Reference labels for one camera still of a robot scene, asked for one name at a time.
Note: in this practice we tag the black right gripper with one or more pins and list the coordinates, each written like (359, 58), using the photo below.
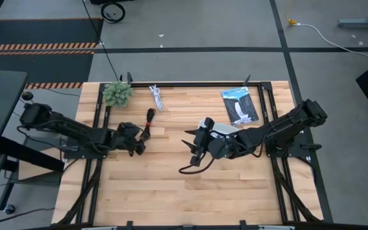
(201, 139)

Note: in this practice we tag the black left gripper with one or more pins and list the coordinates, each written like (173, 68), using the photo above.
(128, 137)

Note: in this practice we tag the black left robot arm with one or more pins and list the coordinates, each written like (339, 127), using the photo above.
(75, 129)

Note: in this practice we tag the grey metal table foot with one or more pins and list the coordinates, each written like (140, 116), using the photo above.
(363, 23)

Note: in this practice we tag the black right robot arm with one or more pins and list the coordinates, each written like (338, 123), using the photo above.
(283, 127)

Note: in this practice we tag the black aluminium table frame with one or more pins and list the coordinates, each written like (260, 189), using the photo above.
(187, 84)

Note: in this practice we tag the green artificial plant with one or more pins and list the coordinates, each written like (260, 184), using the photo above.
(117, 93)

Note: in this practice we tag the Yellowstone waterfall booklet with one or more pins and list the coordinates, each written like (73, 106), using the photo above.
(240, 105)

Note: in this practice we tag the black hazard-striped floor mat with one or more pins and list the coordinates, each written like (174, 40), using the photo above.
(37, 67)

